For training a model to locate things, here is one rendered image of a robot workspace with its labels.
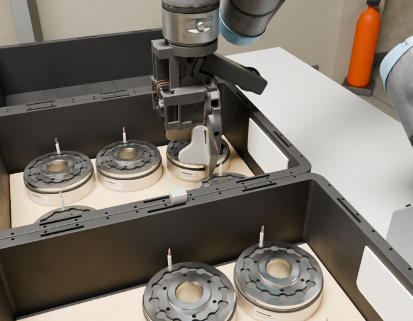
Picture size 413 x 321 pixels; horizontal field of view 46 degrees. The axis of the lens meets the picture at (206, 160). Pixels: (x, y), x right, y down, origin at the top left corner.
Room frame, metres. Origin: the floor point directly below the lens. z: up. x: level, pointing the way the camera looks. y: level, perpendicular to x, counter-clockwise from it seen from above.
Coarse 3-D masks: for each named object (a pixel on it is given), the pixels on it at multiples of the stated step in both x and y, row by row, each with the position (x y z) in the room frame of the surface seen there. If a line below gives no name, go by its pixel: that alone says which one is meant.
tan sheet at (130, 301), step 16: (224, 272) 0.42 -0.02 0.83; (144, 288) 0.40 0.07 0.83; (336, 288) 0.40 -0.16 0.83; (80, 304) 0.37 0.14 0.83; (96, 304) 0.37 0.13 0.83; (112, 304) 0.37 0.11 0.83; (128, 304) 0.37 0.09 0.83; (320, 304) 0.37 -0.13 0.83; (336, 304) 0.37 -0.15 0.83; (352, 304) 0.37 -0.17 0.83; (32, 320) 0.35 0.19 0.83; (48, 320) 0.35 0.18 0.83; (64, 320) 0.35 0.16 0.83; (80, 320) 0.35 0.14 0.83; (96, 320) 0.35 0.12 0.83; (112, 320) 0.35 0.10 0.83; (128, 320) 0.35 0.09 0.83; (240, 320) 0.35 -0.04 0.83; (256, 320) 0.35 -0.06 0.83; (320, 320) 0.35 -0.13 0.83; (336, 320) 0.35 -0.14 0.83; (352, 320) 0.35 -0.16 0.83
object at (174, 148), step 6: (222, 138) 0.69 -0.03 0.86; (168, 144) 0.67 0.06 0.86; (174, 144) 0.68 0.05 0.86; (180, 144) 0.67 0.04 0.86; (222, 144) 0.68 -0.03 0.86; (168, 150) 0.66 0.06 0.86; (174, 150) 0.66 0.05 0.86; (180, 150) 0.66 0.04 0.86; (222, 150) 0.66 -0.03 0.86; (228, 150) 0.66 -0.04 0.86; (168, 156) 0.65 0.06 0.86; (174, 156) 0.64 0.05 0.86; (222, 156) 0.64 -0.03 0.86; (180, 162) 0.62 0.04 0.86
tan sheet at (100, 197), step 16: (240, 160) 0.67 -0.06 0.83; (16, 176) 0.63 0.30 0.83; (96, 176) 0.63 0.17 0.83; (16, 192) 0.59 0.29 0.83; (96, 192) 0.59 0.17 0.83; (112, 192) 0.59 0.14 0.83; (128, 192) 0.59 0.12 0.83; (144, 192) 0.59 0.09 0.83; (160, 192) 0.59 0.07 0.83; (16, 208) 0.55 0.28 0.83; (32, 208) 0.55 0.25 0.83; (48, 208) 0.55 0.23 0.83; (96, 208) 0.55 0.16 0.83; (16, 224) 0.51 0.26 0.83
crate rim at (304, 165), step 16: (224, 80) 0.77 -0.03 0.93; (112, 96) 0.71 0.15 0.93; (128, 96) 0.71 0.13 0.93; (144, 96) 0.72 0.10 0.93; (240, 96) 0.73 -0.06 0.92; (0, 112) 0.66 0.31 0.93; (16, 112) 0.66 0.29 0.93; (32, 112) 0.66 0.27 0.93; (256, 112) 0.66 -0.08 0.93; (272, 128) 0.61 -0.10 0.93; (288, 144) 0.56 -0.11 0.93; (304, 160) 0.52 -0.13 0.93; (256, 176) 0.49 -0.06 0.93; (272, 176) 0.49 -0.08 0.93; (192, 192) 0.46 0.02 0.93; (208, 192) 0.46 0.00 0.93; (112, 208) 0.43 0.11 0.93; (128, 208) 0.43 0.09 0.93; (32, 224) 0.40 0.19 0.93; (48, 224) 0.40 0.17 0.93; (64, 224) 0.40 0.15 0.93
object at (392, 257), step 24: (216, 192) 0.46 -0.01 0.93; (240, 192) 0.46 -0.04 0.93; (264, 192) 0.46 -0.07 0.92; (336, 192) 0.46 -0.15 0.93; (120, 216) 0.41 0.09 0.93; (144, 216) 0.41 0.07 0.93; (360, 216) 0.41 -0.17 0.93; (0, 240) 0.37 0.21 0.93; (24, 240) 0.37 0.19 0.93; (48, 240) 0.38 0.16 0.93; (384, 240) 0.37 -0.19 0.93; (408, 264) 0.34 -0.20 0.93
